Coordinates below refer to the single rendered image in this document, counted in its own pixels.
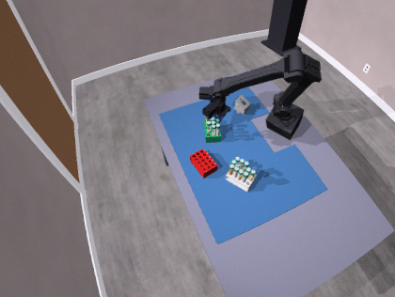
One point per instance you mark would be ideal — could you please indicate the green tube rack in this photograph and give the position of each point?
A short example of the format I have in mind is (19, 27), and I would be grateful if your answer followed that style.
(210, 138)

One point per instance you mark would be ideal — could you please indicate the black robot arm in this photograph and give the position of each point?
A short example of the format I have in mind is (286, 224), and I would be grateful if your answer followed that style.
(292, 72)

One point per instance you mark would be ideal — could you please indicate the red tube rack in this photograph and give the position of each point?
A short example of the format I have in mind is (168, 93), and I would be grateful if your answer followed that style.
(203, 162)

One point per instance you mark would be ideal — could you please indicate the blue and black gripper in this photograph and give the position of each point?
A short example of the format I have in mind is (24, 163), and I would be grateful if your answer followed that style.
(220, 116)

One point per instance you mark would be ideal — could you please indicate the blue flat mat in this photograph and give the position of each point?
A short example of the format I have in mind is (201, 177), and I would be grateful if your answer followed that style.
(284, 179)

